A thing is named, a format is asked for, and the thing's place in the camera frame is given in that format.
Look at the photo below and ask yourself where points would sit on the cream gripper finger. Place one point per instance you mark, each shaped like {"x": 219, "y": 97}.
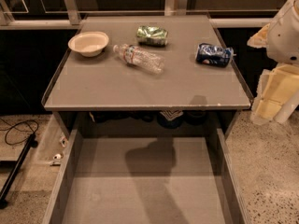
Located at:
{"x": 275, "y": 88}
{"x": 259, "y": 40}

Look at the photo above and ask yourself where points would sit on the blue pepsi can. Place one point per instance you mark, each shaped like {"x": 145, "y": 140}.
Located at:
{"x": 214, "y": 55}

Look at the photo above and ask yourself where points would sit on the crushed green soda can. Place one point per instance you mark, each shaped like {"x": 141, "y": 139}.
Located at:
{"x": 152, "y": 36}

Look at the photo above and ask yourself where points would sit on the open grey top drawer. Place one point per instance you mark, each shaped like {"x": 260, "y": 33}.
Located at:
{"x": 156, "y": 178}

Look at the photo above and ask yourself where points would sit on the grey cabinet with top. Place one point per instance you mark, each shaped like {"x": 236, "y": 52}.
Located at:
{"x": 105, "y": 82}

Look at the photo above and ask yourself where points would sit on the metal window railing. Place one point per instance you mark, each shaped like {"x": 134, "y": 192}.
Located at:
{"x": 53, "y": 14}

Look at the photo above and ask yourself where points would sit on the clear plastic water bottle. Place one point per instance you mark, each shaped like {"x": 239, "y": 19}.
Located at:
{"x": 138, "y": 57}

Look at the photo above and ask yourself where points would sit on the white paper bowl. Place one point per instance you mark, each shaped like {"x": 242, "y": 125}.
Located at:
{"x": 88, "y": 44}

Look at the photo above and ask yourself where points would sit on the black stand leg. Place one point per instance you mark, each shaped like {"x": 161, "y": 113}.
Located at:
{"x": 16, "y": 166}

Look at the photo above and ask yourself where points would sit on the white cylindrical robot post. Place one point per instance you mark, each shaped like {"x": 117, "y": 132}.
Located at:
{"x": 287, "y": 109}

